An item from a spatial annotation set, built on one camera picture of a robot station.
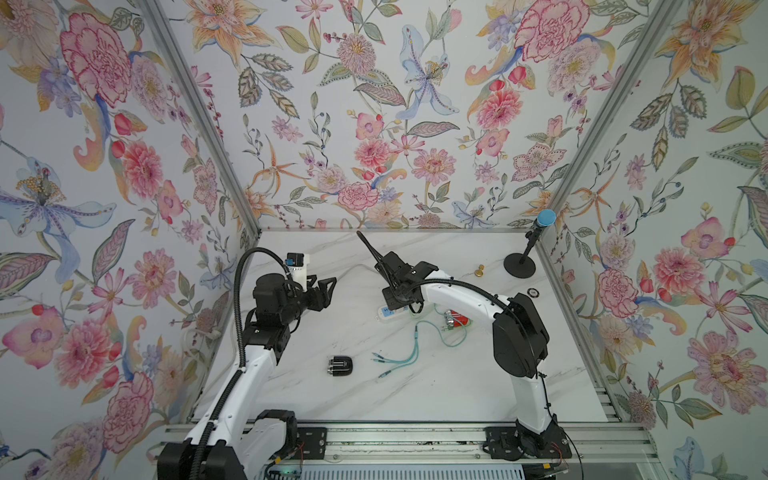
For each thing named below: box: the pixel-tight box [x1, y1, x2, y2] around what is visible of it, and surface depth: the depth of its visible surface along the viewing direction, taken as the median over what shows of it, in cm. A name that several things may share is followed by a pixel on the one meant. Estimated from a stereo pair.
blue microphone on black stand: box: [504, 209, 556, 279], surface depth 110 cm
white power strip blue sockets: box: [377, 304, 411, 320], surface depth 97 cm
